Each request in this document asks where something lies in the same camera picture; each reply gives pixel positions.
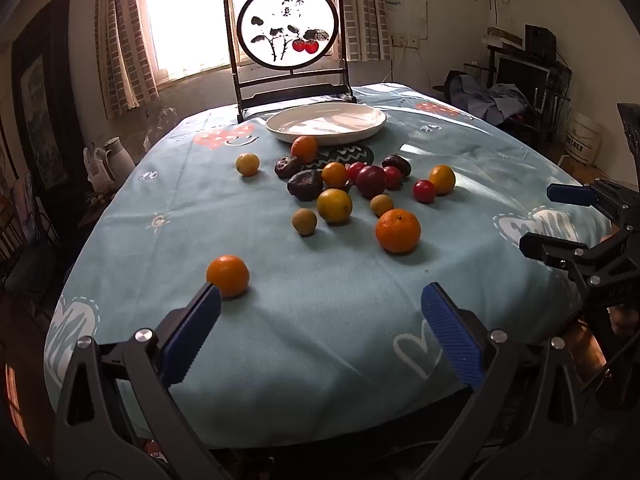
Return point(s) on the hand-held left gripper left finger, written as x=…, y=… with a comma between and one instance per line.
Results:
x=192, y=332

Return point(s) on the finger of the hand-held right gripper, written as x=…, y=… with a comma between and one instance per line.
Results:
x=550, y=250
x=570, y=194

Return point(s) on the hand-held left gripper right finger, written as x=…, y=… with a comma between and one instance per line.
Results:
x=452, y=340

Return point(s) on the small orange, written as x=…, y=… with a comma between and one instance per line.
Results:
x=227, y=276
x=334, y=174
x=304, y=149
x=442, y=179

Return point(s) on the large orange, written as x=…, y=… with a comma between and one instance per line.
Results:
x=398, y=230

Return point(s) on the red cherry tomato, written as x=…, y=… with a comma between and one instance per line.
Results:
x=394, y=178
x=424, y=191
x=354, y=170

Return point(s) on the small tan loquat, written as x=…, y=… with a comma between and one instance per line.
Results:
x=304, y=221
x=381, y=205

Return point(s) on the dark wrinkled passion fruit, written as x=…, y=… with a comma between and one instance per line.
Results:
x=397, y=164
x=305, y=185
x=287, y=167

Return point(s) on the dark red apple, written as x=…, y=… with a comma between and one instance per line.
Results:
x=370, y=181

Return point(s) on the yellow lemon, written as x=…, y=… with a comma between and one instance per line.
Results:
x=334, y=205

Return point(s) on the white oval plate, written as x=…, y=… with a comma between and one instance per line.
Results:
x=325, y=122

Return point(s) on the person's right hand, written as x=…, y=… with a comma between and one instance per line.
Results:
x=587, y=352

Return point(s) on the white bucket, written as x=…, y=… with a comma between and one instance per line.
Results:
x=582, y=137

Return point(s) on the dark equipment rack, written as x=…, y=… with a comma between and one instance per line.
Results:
x=555, y=95

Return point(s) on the pile of blue clothes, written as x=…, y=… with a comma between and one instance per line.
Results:
x=490, y=100

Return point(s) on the black monitor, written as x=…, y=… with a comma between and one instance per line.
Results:
x=520, y=77

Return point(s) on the black speaker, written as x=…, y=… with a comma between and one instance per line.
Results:
x=540, y=40

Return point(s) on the small yellow citrus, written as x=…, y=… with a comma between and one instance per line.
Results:
x=247, y=164

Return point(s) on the white kettle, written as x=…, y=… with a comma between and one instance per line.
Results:
x=117, y=157

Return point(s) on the clear plastic bag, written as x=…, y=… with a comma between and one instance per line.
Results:
x=162, y=125

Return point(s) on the dark framed painting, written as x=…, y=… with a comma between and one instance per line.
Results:
x=42, y=100

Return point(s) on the brick pattern curtain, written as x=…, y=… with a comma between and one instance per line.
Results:
x=125, y=45
x=362, y=10

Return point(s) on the window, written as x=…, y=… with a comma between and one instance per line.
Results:
x=190, y=15

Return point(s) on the round painted table screen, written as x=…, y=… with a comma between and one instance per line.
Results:
x=285, y=20

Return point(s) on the wall power outlet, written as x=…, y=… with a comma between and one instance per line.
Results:
x=405, y=40

